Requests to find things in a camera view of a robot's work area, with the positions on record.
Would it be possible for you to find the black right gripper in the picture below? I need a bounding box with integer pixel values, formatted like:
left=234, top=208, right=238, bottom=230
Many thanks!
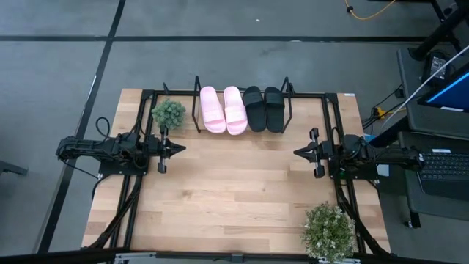
left=292, top=127, right=342, bottom=180

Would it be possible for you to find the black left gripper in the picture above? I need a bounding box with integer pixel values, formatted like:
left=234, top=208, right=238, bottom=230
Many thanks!
left=148, top=126, right=187, bottom=174

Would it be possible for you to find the black slide sandal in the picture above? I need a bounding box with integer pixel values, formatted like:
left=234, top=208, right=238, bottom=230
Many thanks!
left=264, top=86, right=286, bottom=133
left=242, top=86, right=267, bottom=133

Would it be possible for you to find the pink slide sandal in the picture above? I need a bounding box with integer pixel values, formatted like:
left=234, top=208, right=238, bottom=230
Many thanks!
left=223, top=86, right=248, bottom=136
left=199, top=86, right=227, bottom=134

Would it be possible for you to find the small dark green plant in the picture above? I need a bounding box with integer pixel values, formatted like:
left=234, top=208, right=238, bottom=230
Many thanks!
left=151, top=98, right=187, bottom=131

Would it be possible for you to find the white-flowered plant in black pot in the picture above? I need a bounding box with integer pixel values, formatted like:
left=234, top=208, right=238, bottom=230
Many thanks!
left=302, top=201, right=357, bottom=263

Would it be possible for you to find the grey side desk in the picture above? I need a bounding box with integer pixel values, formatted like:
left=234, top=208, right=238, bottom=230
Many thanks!
left=397, top=47, right=469, bottom=229

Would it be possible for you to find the black laptop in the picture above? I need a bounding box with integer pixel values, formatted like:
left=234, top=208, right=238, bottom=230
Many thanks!
left=410, top=148, right=469, bottom=201

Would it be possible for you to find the black power adapter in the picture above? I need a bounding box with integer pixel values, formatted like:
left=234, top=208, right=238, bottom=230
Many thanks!
left=421, top=49, right=455, bottom=87

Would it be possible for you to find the monitor with blue screen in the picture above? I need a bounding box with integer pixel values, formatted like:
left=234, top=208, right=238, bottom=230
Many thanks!
left=417, top=62, right=469, bottom=114

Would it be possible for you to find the black chair leg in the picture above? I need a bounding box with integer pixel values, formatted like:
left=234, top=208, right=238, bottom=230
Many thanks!
left=0, top=160, right=29, bottom=177

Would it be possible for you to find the black stand leg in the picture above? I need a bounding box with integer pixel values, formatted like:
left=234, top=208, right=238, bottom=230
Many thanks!
left=408, top=0, right=469, bottom=62

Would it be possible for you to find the wooden shelf with black frame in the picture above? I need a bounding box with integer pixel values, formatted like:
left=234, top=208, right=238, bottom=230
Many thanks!
left=192, top=76, right=295, bottom=135

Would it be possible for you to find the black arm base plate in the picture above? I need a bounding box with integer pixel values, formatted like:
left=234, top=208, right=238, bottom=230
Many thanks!
left=97, top=157, right=149, bottom=176
left=328, top=161, right=379, bottom=181

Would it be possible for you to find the black aluminium table frame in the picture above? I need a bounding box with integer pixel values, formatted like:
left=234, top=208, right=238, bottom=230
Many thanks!
left=82, top=87, right=393, bottom=264

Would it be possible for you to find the white cable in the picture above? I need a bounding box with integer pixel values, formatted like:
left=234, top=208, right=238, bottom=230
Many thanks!
left=380, top=45, right=469, bottom=128

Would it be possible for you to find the yellow cable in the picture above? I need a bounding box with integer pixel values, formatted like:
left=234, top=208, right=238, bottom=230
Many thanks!
left=344, top=0, right=396, bottom=21

